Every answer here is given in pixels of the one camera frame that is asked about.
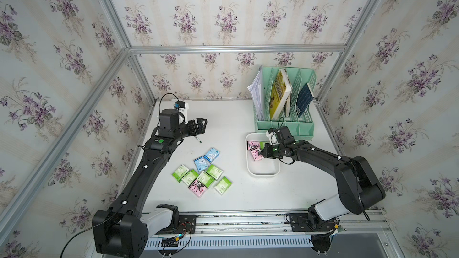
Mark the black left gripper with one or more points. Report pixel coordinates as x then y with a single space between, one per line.
193 132

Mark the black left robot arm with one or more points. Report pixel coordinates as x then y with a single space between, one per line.
122 230

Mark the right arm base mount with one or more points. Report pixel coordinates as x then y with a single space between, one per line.
311 222

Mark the blue tissue pack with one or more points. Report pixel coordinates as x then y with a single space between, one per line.
211 155
201 164

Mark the blue tissue pack right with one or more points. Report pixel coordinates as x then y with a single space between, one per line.
211 155

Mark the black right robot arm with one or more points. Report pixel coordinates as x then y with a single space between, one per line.
358 187

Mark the pink tissue pack top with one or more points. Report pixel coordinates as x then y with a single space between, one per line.
253 145

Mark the thin book in organizer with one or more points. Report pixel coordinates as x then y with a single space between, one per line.
287 106

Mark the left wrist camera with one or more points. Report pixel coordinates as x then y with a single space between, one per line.
182 107

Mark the red capped marker pen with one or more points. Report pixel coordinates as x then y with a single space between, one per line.
198 139

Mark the white paper stack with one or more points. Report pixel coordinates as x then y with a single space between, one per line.
256 89

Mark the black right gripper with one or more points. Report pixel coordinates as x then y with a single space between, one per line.
266 153

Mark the white plastic storage box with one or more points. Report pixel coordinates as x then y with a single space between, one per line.
259 166

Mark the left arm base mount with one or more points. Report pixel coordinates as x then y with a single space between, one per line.
166 219

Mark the aluminium frame profiles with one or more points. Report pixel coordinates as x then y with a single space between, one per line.
55 52

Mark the yellow book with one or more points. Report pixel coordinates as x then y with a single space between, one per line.
280 92

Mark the blue tissue pack left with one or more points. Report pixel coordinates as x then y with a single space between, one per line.
201 164

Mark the green plastic file organizer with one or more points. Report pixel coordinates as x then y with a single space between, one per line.
300 128

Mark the pink tissue pack bottom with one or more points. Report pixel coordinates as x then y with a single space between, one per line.
198 188

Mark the dark blue notebook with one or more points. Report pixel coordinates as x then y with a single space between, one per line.
305 97

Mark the aluminium mounting rail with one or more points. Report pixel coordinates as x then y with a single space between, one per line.
220 223

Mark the pink tissue pack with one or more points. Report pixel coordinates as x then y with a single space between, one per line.
198 188
256 155
253 145

